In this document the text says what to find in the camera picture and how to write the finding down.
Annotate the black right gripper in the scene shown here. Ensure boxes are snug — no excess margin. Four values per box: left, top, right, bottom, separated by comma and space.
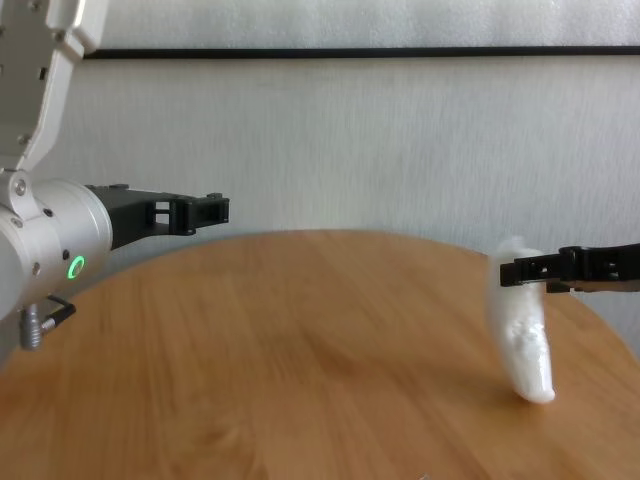
499, 242, 640, 294

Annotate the black wall rail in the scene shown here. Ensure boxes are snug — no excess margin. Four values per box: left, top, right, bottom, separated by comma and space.
82, 45, 640, 61

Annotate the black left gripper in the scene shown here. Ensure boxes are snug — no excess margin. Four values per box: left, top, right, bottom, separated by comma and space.
84, 183, 231, 251

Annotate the grey left arm cable plug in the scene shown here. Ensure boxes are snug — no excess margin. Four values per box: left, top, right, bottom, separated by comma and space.
18, 294, 77, 351

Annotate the white plastic-wrapped sandbag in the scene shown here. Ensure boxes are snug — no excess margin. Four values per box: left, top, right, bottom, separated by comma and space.
487, 237, 556, 404

